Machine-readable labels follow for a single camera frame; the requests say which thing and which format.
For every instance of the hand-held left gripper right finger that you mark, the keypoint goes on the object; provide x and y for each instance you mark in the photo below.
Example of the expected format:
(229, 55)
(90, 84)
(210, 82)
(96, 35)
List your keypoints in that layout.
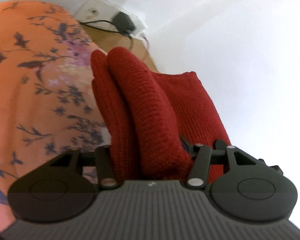
(202, 160)

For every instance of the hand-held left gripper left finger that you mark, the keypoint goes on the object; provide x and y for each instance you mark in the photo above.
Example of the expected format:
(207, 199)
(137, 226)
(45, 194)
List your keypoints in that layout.
(103, 160)

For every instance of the red knit cardigan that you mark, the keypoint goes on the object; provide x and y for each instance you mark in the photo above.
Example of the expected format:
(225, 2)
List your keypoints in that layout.
(145, 110)

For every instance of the orange floral blanket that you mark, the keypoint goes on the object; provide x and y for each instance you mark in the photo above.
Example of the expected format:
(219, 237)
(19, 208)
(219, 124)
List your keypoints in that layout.
(15, 92)

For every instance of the black charger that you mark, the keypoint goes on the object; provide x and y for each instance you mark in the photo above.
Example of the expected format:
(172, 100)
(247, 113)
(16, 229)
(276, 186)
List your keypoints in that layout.
(123, 21)

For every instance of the white wall socket plate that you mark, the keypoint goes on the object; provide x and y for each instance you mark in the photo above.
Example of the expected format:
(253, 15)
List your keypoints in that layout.
(100, 7)

